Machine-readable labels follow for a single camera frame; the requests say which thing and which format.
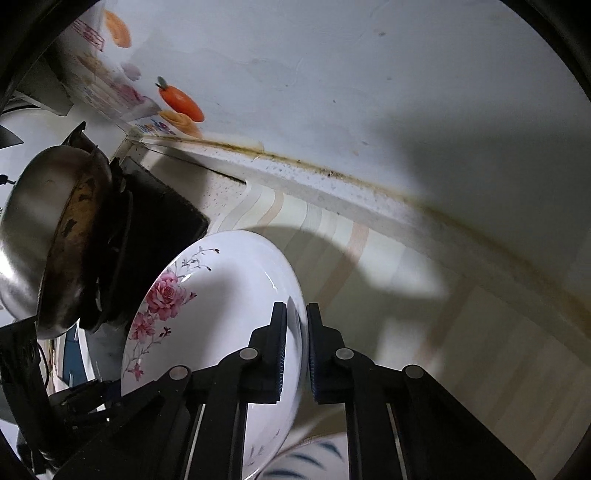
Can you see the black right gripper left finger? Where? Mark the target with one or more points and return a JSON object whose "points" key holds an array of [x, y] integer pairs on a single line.
{"points": [[188, 424]]}

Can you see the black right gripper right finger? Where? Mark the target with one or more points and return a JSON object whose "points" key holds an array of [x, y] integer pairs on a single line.
{"points": [[402, 424]]}

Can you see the white plate pink roses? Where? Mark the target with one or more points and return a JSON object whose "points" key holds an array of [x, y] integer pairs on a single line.
{"points": [[203, 306]]}

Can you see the white plate blue leaves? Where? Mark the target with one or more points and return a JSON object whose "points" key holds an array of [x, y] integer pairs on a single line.
{"points": [[323, 457]]}

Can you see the striped table mat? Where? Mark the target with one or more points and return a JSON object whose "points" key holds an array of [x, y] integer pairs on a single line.
{"points": [[517, 364]]}

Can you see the black gas stove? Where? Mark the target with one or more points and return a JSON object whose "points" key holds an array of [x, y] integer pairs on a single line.
{"points": [[147, 225]]}

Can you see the steel wok pot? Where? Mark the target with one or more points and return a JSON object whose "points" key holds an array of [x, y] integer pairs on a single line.
{"points": [[52, 234]]}

